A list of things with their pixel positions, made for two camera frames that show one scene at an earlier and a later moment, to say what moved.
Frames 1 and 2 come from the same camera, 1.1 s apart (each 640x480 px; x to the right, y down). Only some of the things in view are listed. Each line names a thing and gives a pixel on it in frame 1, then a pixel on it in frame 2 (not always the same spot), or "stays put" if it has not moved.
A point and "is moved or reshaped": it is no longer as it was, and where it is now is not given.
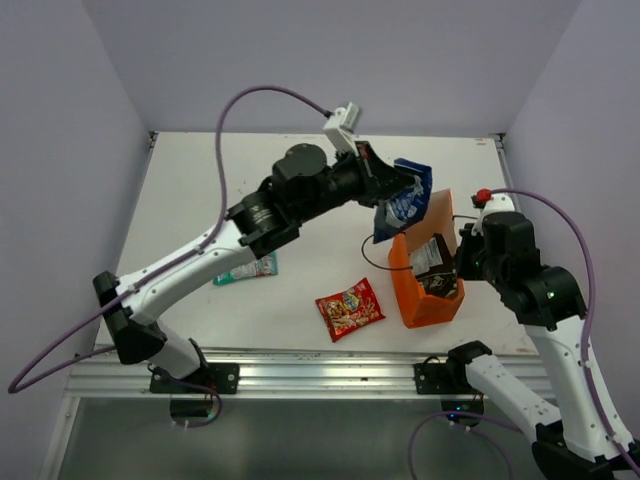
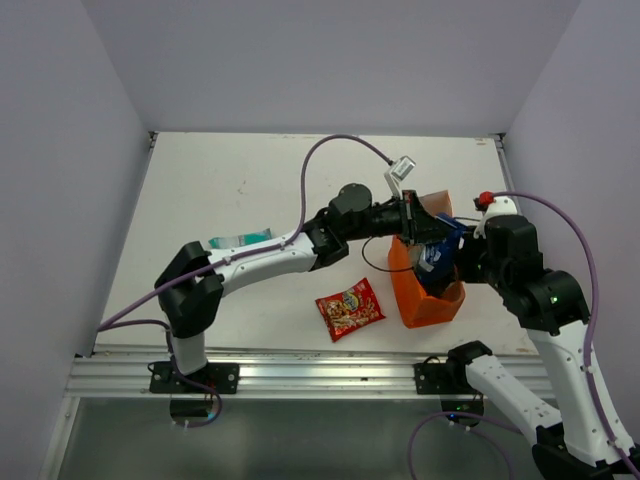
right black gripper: (467, 239) stays put
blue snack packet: (406, 210) is moved or reshaped
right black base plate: (439, 379) stays put
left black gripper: (380, 181) -> (417, 226)
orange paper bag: (416, 307) stays put
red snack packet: (349, 311) stays put
